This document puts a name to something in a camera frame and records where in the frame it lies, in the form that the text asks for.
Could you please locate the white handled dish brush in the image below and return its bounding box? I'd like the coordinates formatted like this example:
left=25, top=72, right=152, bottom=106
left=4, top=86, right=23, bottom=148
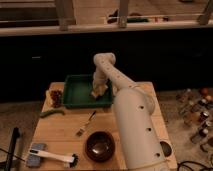
left=29, top=149, right=78, bottom=167

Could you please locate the dark brown bowl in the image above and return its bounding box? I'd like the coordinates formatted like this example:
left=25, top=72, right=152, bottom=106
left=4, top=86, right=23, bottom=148
left=84, top=131, right=115, bottom=163

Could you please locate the wooden railing frame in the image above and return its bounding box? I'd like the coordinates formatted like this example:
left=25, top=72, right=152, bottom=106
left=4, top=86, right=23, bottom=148
left=0, top=0, right=213, bottom=36

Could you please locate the black stand left edge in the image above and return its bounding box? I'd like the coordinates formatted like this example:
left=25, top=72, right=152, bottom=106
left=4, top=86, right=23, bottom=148
left=4, top=127, right=20, bottom=171

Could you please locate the bunch of red grapes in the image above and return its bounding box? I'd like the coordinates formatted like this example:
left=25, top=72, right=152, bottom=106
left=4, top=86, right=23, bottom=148
left=50, top=90, right=62, bottom=108

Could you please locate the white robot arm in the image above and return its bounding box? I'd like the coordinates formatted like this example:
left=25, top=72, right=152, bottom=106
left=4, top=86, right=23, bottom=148
left=91, top=53, right=170, bottom=171

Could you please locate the pile of spice bottles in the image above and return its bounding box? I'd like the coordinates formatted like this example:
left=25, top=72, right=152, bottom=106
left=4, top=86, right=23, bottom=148
left=176, top=88, right=213, bottom=144

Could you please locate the black cable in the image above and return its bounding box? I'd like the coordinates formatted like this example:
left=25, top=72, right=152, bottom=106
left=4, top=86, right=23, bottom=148
left=177, top=160, right=213, bottom=171

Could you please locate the green plastic tray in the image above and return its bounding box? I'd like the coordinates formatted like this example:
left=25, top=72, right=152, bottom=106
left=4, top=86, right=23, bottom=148
left=62, top=75, right=113, bottom=109

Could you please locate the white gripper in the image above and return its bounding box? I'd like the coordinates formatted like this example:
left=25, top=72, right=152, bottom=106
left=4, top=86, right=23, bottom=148
left=93, top=71, right=108, bottom=94

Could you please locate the grey blue sponge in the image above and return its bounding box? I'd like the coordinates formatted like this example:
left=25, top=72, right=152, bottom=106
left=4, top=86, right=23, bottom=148
left=26, top=143, right=46, bottom=168

